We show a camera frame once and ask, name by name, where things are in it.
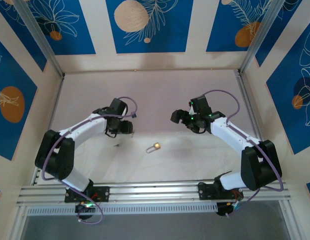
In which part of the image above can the small brass padlock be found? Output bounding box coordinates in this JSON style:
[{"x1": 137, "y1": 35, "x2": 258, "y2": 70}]
[{"x1": 145, "y1": 141, "x2": 163, "y2": 154}]

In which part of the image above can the black controller board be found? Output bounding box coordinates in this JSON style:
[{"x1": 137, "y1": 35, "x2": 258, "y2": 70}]
[
  {"x1": 216, "y1": 199, "x2": 243, "y2": 217},
  {"x1": 74, "y1": 201, "x2": 96, "y2": 221}
]

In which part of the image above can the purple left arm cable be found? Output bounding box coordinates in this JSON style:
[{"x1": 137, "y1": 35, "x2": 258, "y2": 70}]
[{"x1": 41, "y1": 96, "x2": 139, "y2": 226}]

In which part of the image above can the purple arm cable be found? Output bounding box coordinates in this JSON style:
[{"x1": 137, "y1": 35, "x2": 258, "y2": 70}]
[
  {"x1": 41, "y1": 96, "x2": 139, "y2": 226},
  {"x1": 202, "y1": 89, "x2": 284, "y2": 218}
]

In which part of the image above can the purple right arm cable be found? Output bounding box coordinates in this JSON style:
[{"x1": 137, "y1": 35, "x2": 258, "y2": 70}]
[{"x1": 202, "y1": 89, "x2": 284, "y2": 218}]

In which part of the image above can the aluminium table side rail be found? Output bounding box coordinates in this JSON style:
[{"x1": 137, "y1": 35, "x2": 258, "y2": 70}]
[{"x1": 234, "y1": 69, "x2": 263, "y2": 141}]

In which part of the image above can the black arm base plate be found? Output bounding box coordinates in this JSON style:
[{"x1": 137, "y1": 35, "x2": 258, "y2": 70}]
[
  {"x1": 197, "y1": 183, "x2": 243, "y2": 201},
  {"x1": 64, "y1": 186, "x2": 111, "y2": 203}
]

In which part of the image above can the long aluminium base rail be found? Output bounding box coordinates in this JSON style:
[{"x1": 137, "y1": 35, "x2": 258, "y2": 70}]
[{"x1": 16, "y1": 178, "x2": 292, "y2": 207}]

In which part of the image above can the white slotted cable duct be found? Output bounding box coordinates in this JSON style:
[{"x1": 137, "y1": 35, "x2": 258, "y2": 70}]
[{"x1": 26, "y1": 201, "x2": 219, "y2": 216}]

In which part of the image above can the aluminium frame post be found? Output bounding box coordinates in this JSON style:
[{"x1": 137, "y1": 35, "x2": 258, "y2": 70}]
[
  {"x1": 12, "y1": 0, "x2": 66, "y2": 79},
  {"x1": 237, "y1": 0, "x2": 304, "y2": 76}
]

